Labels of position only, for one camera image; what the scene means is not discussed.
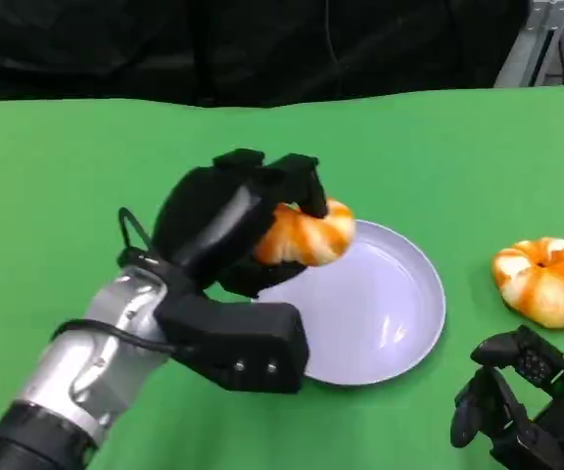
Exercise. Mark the orange and white bread roll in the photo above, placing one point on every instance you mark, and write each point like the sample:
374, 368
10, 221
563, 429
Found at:
544, 281
306, 235

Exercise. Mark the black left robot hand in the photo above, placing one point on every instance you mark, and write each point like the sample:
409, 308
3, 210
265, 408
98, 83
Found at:
243, 215

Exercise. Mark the black backdrop curtain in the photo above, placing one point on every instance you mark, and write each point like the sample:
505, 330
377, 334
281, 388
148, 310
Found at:
233, 49

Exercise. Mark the grey metal frame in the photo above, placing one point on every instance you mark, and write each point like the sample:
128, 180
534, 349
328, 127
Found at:
541, 44

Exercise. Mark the lilac plate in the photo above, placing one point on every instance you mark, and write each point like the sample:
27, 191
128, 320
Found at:
375, 303

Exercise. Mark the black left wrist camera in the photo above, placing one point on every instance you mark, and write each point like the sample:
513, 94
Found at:
248, 338

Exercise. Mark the green table cloth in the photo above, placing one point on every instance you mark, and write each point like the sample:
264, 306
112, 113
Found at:
66, 171

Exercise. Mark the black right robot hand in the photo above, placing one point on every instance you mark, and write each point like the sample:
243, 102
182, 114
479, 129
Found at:
527, 394

